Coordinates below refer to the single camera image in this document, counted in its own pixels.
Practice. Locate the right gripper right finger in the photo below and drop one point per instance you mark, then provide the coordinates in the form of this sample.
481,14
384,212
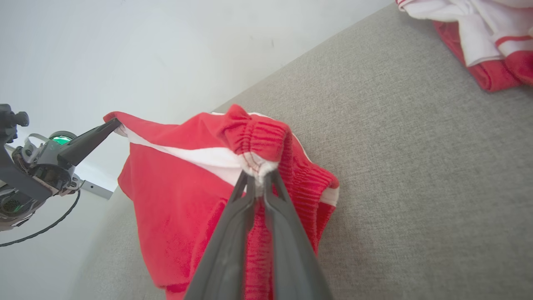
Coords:
291,258

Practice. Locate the red and white jersey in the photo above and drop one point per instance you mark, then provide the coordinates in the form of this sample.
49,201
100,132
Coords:
491,62

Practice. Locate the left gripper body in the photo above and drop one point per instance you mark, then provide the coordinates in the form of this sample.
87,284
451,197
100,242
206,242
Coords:
46,175

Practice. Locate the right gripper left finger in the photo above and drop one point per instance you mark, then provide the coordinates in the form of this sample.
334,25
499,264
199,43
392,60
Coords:
225,258

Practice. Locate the grey metal bar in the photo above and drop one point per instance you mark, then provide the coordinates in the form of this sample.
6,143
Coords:
100,189

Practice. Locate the red shorts with number print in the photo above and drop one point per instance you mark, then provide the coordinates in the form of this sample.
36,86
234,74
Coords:
175,200

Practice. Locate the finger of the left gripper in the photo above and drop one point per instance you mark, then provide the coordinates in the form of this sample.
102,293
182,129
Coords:
83,146

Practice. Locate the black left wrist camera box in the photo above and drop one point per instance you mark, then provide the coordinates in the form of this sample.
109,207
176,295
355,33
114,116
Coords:
6,121

